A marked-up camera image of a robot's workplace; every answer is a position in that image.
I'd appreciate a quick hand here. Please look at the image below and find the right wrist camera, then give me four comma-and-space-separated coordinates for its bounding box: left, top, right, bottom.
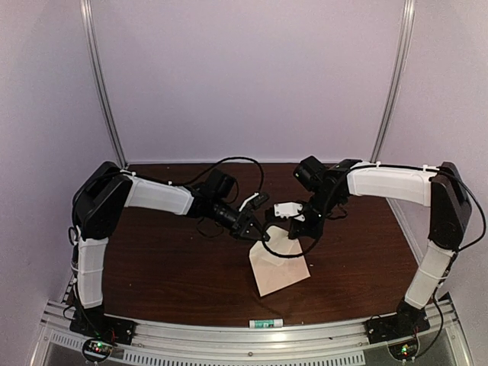
272, 202, 305, 222

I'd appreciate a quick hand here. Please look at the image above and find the beige envelope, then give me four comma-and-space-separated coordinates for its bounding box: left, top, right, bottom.
249, 226, 310, 297

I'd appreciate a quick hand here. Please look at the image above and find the green white glue stick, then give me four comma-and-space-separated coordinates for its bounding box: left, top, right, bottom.
249, 319, 284, 329

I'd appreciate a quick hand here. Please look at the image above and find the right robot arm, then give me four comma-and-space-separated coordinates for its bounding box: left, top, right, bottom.
282, 156, 472, 337

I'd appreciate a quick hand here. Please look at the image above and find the left black cable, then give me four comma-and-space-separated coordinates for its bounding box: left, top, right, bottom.
68, 156, 265, 245

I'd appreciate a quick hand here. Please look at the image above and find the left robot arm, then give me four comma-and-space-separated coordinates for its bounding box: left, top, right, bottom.
72, 161, 269, 339

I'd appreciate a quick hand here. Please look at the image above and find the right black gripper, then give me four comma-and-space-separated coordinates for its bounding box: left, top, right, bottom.
289, 191, 342, 240

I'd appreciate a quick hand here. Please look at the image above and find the aluminium frame post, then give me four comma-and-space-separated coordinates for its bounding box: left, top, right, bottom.
79, 0, 128, 168
368, 0, 416, 169

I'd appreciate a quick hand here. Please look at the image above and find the aluminium front rail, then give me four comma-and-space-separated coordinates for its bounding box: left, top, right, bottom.
27, 300, 473, 365

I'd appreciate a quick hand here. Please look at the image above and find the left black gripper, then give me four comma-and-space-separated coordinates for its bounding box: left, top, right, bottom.
210, 198, 270, 242

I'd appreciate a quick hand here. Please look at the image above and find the left aluminium frame post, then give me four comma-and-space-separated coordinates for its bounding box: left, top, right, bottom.
79, 0, 128, 168

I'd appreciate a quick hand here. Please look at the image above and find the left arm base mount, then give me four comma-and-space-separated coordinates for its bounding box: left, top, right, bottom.
69, 304, 136, 345

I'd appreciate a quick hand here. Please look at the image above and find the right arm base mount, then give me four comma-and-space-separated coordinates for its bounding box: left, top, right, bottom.
364, 302, 431, 344

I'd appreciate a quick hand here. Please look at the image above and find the right aluminium frame post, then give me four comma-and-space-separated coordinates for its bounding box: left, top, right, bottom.
368, 0, 416, 169

